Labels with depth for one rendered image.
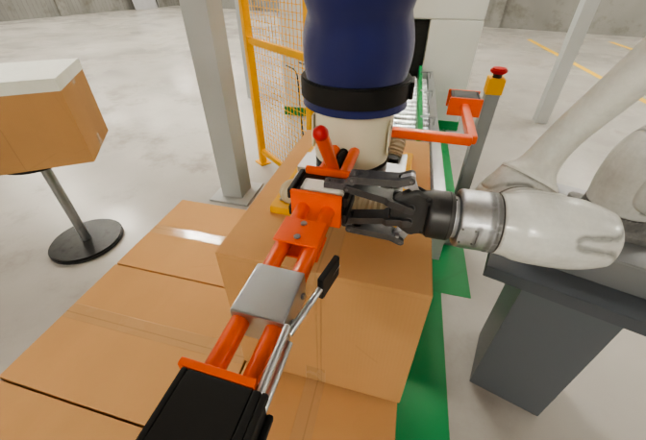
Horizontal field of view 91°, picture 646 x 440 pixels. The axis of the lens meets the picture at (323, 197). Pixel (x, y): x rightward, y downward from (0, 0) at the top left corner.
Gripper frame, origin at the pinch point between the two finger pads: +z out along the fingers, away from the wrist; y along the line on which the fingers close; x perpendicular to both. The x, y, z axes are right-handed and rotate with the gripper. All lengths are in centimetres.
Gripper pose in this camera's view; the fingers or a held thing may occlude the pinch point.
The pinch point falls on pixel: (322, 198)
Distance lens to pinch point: 52.2
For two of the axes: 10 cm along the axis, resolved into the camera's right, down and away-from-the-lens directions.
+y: 0.0, 8.1, 5.8
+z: -9.7, -1.4, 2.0
